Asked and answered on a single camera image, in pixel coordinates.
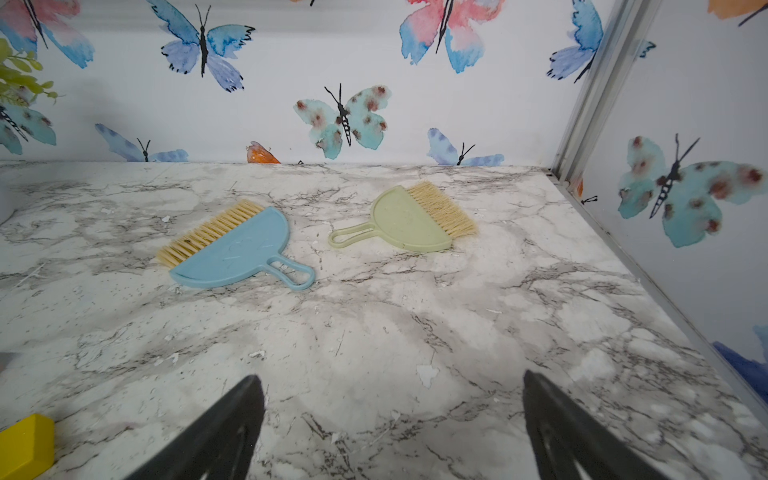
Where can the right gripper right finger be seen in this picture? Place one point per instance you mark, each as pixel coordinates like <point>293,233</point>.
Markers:
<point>568,442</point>

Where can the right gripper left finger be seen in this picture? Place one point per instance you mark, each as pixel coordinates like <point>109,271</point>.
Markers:
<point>220,444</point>

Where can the yellow block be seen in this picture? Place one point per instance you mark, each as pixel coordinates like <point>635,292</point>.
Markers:
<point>27,448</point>

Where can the white potted artificial plant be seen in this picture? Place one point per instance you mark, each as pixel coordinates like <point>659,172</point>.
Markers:
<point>19,82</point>

